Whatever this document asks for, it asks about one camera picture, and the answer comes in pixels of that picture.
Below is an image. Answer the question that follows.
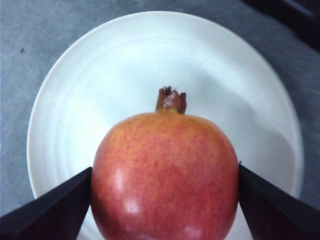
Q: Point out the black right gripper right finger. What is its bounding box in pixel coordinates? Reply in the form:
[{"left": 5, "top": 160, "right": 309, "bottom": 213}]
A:
[{"left": 238, "top": 164, "right": 320, "bottom": 240}]

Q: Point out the red pomegranate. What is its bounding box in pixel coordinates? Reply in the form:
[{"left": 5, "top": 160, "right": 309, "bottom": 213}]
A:
[{"left": 90, "top": 86, "right": 239, "bottom": 240}]

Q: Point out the white plate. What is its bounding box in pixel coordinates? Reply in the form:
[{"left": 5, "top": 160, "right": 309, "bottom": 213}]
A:
[{"left": 27, "top": 11, "right": 303, "bottom": 240}]

